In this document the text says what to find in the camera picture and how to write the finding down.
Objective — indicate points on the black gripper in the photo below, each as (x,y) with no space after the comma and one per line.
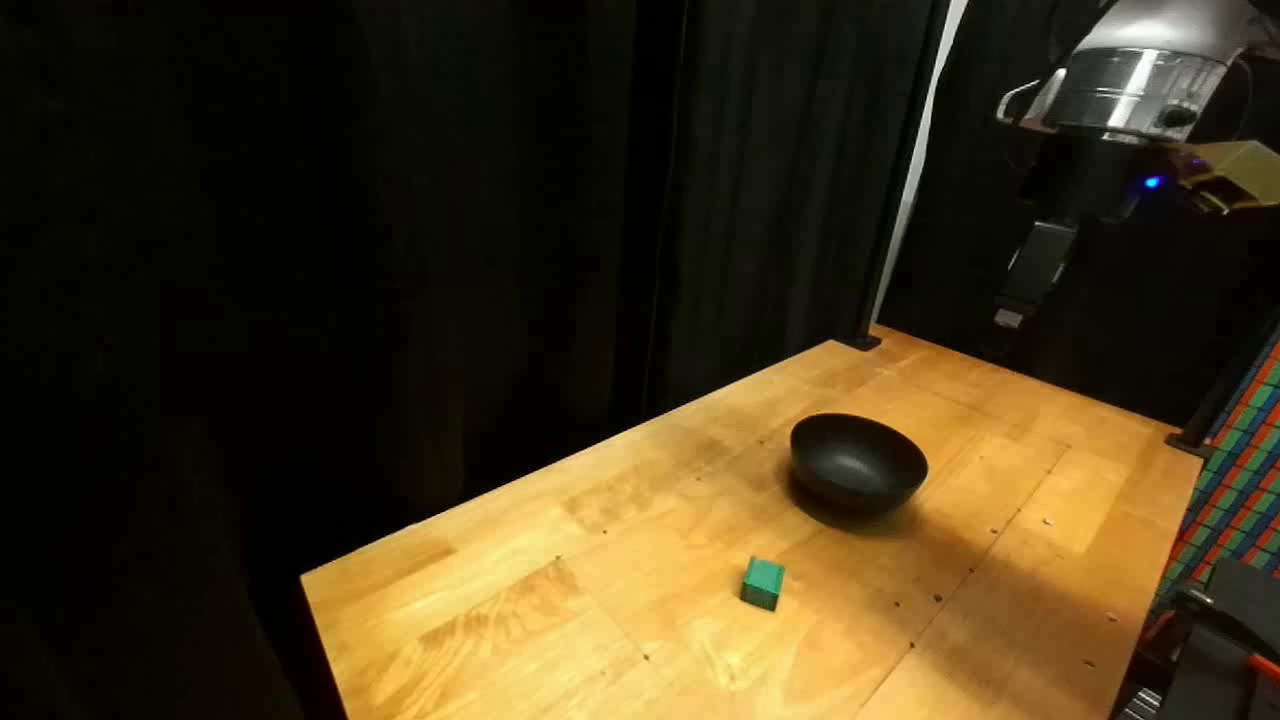
(1092,171)

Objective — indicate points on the black bowl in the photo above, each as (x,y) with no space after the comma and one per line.
(859,461)

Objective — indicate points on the green cube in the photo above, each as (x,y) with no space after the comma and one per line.
(762,582)

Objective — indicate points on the white vertical pole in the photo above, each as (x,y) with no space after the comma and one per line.
(919,148)

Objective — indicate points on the black table clamp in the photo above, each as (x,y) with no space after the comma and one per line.
(860,338)

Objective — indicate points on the colourful checkered cloth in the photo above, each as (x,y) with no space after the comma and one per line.
(1234,470)

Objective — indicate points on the black and orange device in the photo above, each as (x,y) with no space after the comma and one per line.
(1217,651)

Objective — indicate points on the black curtain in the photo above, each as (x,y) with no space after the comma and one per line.
(443,201)

